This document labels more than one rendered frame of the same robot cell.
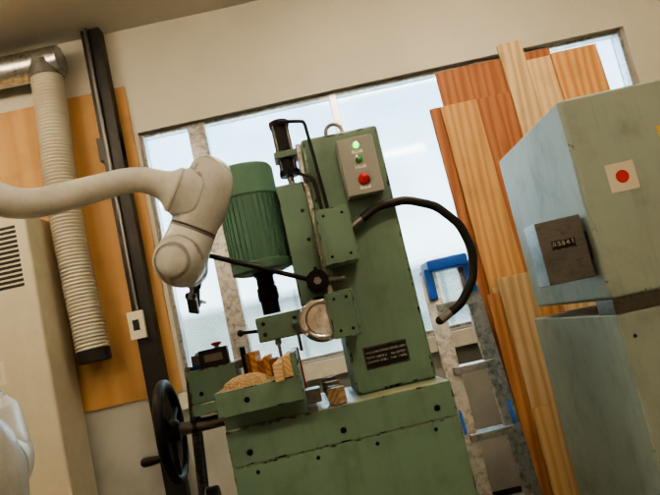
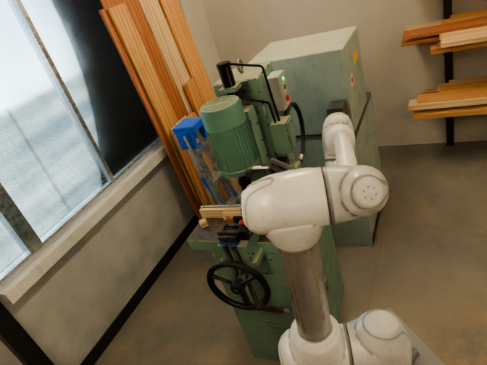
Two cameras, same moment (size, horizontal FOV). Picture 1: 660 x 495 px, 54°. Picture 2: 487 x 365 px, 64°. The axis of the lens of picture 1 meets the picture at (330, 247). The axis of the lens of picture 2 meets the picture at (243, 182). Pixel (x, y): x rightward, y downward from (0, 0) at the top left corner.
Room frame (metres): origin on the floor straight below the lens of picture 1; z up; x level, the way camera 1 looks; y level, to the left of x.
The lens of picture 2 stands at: (1.00, 1.49, 1.98)
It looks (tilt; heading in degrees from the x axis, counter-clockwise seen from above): 29 degrees down; 304
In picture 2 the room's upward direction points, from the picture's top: 18 degrees counter-clockwise
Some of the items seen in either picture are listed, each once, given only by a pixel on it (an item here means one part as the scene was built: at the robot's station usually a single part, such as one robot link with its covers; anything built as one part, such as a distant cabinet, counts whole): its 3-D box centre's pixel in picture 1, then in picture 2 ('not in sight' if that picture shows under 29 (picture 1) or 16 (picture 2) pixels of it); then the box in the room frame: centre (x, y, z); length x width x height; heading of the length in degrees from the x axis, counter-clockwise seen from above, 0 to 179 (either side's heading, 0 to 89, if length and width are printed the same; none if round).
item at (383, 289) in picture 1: (363, 260); (261, 142); (1.88, -0.09, 1.16); 0.22 x 0.22 x 0.72; 4
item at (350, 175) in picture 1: (358, 167); (278, 90); (1.74, -0.13, 1.40); 0.10 x 0.06 x 0.16; 94
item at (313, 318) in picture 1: (321, 318); not in sight; (1.74, 0.06, 1.02); 0.12 x 0.03 x 0.12; 94
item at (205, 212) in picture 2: (290, 360); (254, 212); (1.87, 0.18, 0.92); 0.60 x 0.02 x 0.05; 4
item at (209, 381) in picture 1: (217, 381); (240, 243); (1.86, 0.40, 0.91); 0.15 x 0.14 x 0.09; 4
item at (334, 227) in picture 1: (336, 237); (283, 135); (1.72, -0.02, 1.22); 0.09 x 0.08 x 0.15; 94
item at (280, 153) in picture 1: (285, 148); (229, 82); (1.86, 0.06, 1.53); 0.08 x 0.08 x 0.17; 4
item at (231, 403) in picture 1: (249, 390); (248, 238); (1.86, 0.31, 0.87); 0.61 x 0.30 x 0.06; 4
